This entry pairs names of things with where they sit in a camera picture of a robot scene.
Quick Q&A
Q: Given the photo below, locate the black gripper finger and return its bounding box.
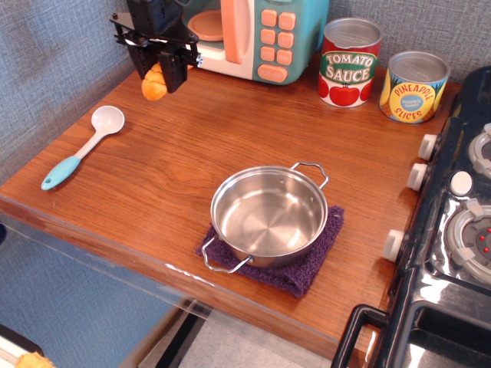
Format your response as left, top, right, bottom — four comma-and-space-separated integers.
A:
158, 52, 188, 94
128, 45, 159, 80

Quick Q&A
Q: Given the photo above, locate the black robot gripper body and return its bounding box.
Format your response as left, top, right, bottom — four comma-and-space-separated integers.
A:
109, 1, 203, 67

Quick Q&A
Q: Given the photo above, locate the orange plush toy fish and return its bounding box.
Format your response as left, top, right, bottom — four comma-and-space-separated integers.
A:
140, 61, 195, 102

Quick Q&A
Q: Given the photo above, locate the teal and pink toy microwave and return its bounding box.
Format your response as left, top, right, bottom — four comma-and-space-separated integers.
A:
183, 1, 329, 85

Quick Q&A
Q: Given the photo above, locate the stainless steel pot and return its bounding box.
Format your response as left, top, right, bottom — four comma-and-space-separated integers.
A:
201, 163, 330, 274

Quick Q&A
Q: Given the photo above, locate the tomato sauce can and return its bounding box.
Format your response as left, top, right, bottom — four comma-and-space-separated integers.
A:
318, 18, 383, 108

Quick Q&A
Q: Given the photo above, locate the pineapple slices can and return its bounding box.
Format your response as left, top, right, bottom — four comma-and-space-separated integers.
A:
379, 51, 450, 124

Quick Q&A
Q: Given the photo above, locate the purple knitted cloth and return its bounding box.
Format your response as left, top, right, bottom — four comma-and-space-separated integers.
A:
196, 205, 344, 298

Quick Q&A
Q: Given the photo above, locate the white stove knob top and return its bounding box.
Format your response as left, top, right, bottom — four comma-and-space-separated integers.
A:
418, 134, 438, 161

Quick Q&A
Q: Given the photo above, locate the white stove knob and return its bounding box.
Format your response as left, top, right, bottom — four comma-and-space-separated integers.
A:
383, 229, 405, 262
407, 163, 427, 192
418, 134, 438, 161

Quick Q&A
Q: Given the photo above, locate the white stove knob middle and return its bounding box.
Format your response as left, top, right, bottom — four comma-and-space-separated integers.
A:
407, 163, 427, 192

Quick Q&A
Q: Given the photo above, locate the white stove knob bottom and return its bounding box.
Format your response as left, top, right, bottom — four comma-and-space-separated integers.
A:
383, 229, 405, 262

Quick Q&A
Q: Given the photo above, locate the white round stove button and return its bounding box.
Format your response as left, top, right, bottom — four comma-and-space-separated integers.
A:
450, 171, 473, 196

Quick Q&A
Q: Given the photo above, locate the grey stove burner back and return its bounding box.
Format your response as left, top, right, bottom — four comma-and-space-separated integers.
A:
468, 123, 491, 179

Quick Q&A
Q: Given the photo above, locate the grey stove burner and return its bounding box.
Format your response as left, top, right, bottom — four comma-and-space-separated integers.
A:
468, 123, 491, 179
445, 199, 490, 284

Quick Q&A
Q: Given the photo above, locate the orange plush item at corner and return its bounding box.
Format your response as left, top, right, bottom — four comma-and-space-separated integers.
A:
15, 352, 54, 368

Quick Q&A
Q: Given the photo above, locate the grey stove burner front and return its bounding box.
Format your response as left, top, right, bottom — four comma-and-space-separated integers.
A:
445, 199, 490, 284

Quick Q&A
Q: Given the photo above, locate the black toy stove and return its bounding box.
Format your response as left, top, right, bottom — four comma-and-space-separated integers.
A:
331, 65, 491, 368

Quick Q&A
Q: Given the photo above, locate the white ladle with teal handle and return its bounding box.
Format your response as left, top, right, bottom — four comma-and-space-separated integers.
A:
41, 105, 125, 191

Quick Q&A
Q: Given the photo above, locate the black oven door handle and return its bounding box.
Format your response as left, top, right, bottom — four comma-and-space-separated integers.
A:
331, 304, 389, 367

